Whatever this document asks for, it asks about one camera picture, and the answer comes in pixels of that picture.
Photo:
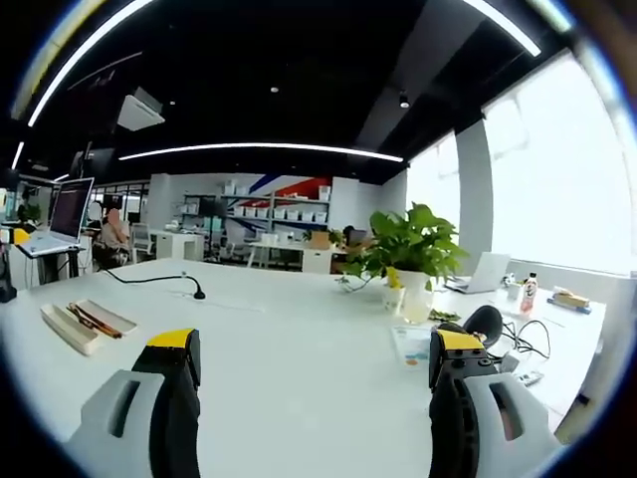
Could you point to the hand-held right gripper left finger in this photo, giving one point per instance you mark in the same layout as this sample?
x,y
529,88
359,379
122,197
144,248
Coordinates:
x,y
124,413

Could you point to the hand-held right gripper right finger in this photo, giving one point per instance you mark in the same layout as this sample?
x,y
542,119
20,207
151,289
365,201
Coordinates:
x,y
478,398

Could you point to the brown wooden chopstick utensil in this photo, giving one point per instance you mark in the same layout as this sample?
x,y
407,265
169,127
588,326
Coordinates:
x,y
102,323

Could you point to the white cutlery case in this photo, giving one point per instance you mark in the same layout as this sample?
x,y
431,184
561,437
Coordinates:
x,y
64,328

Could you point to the brown wooden spoon utensil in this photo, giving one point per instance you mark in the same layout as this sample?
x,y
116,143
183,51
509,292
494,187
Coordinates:
x,y
79,316

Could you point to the white power adapter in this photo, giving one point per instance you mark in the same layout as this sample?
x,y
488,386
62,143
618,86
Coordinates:
x,y
508,362

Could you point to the white remote control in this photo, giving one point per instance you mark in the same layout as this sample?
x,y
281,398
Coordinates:
x,y
527,378

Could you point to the black round device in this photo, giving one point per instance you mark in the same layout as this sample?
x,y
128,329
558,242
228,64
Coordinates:
x,y
485,321

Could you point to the printed paper card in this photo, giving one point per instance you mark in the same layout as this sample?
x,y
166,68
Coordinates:
x,y
410,346

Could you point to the drink bottle with red label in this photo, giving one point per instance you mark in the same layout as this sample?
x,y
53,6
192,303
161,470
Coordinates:
x,y
528,296

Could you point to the white open laptop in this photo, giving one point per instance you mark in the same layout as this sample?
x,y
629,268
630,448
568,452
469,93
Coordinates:
x,y
485,274

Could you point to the green potted plant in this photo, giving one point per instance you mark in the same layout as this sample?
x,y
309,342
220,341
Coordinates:
x,y
413,244

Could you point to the grey office chair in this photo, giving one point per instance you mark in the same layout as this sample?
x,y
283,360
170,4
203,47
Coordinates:
x,y
141,241

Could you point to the white office desk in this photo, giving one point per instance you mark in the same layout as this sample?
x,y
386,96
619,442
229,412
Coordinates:
x,y
174,244

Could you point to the black and yellow device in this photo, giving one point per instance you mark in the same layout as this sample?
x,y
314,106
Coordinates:
x,y
7,279

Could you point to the open laptop on stand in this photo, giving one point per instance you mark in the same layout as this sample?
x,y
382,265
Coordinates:
x,y
69,209

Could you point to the cardboard box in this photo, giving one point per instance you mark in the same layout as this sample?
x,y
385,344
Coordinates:
x,y
320,240

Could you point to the shelf with white bins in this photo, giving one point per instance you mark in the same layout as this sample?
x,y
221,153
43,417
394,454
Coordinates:
x,y
278,211

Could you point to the long ceiling light strip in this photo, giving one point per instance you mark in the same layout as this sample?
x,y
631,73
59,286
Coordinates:
x,y
507,25
74,62
259,147

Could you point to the ceiling air conditioner unit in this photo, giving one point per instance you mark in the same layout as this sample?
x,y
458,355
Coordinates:
x,y
139,112

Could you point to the ceiling spot lamp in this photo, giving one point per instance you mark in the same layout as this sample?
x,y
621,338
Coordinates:
x,y
403,99

